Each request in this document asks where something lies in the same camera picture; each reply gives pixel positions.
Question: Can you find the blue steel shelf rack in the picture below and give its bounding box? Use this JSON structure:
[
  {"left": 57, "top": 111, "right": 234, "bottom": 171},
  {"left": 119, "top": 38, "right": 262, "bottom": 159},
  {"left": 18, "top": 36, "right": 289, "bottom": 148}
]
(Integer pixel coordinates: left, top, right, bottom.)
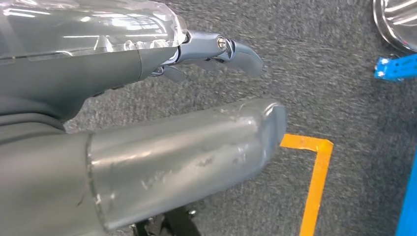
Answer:
[{"left": 374, "top": 54, "right": 417, "bottom": 236}]

